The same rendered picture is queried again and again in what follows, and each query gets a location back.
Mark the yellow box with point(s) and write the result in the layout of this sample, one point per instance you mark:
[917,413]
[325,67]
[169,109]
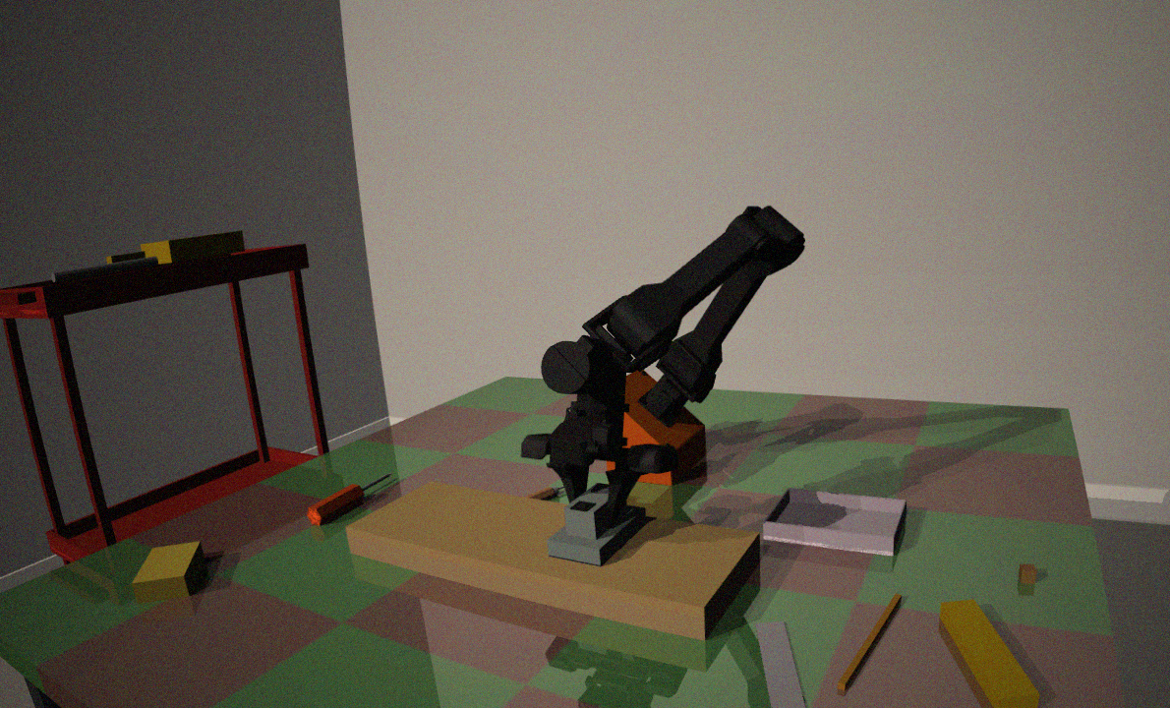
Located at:
[169,572]

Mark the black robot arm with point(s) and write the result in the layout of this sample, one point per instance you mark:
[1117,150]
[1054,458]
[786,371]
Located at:
[757,243]

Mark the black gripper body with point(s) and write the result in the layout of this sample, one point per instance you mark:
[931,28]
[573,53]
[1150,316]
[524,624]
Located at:
[649,458]

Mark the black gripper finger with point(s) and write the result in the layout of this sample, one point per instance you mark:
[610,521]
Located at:
[573,477]
[621,485]

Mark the tan wooden floor panel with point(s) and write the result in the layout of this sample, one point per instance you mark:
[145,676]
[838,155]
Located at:
[672,576]

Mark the yellow rectangular bar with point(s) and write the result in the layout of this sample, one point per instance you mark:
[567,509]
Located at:
[999,674]

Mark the grey flat bar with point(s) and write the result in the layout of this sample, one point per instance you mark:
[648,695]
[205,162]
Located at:
[780,671]

